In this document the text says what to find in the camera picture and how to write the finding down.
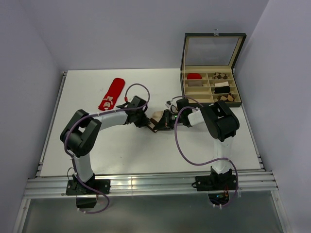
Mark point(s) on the rolled checkered sock upper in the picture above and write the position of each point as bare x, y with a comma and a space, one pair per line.
220, 76

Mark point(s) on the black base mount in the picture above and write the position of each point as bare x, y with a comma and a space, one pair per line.
216, 182
75, 188

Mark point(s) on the rolled white black sock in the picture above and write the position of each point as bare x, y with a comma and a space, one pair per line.
223, 84

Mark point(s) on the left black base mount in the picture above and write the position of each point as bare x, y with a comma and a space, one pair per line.
75, 188

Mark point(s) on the black compartment storage box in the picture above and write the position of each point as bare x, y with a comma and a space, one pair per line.
207, 53

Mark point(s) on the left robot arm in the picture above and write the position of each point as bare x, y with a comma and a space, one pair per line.
80, 134

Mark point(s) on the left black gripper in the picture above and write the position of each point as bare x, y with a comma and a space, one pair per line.
143, 123

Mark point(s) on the aluminium frame rail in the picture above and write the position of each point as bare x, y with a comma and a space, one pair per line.
147, 184

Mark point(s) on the beige sock brown toe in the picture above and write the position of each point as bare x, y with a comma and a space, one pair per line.
155, 118

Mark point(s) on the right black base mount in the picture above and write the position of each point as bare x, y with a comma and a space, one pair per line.
216, 182

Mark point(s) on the rolled checkered sock lower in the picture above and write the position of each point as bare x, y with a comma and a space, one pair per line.
227, 98

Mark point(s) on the rolled red sock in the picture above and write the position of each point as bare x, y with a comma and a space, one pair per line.
194, 76

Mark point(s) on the red sock white pattern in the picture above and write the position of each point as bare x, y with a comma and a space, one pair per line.
112, 95

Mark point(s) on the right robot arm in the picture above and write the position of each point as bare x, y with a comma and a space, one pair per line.
221, 122

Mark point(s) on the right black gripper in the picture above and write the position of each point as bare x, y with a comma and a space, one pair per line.
164, 124

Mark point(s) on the rolled checkered sock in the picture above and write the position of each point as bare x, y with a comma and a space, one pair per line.
220, 76
227, 98

